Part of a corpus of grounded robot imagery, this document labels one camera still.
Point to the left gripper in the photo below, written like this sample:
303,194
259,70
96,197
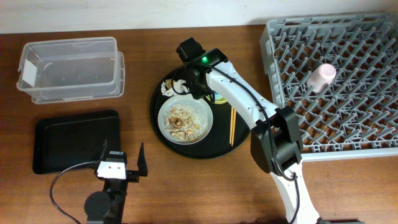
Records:
134,177

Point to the wooden chopstick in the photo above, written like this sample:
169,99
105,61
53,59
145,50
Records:
234,126
231,126

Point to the pink cup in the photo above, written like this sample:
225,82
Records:
321,77

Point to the clear plastic bin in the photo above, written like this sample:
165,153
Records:
57,71

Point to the round black tray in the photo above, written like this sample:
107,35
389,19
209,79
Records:
215,144

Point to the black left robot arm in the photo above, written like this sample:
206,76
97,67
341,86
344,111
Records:
107,205

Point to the food scraps and rice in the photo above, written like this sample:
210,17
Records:
184,124

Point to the light blue cup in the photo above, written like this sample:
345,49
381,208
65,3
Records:
218,97

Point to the grey plate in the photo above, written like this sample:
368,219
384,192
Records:
200,105

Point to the grey dishwasher rack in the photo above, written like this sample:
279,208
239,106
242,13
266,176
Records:
356,115

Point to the yellow bowl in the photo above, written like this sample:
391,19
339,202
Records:
211,98

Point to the crumpled white tissue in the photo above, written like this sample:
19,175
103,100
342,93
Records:
171,88

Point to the black rectangular tray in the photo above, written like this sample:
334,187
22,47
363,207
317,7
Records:
65,141

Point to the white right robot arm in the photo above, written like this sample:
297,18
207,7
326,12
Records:
276,143

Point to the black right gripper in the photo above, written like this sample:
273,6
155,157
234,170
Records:
199,86

